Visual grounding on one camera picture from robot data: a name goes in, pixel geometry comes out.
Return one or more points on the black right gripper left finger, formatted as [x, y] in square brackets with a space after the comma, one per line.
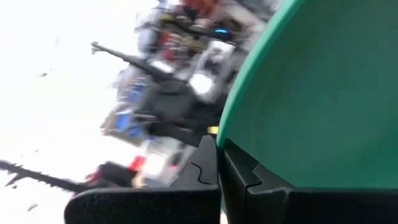
[155, 205]

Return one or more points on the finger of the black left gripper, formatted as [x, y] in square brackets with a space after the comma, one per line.
[140, 63]
[118, 174]

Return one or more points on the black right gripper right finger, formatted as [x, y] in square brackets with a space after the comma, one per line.
[280, 205]

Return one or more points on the green round plate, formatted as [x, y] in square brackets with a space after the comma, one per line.
[311, 93]

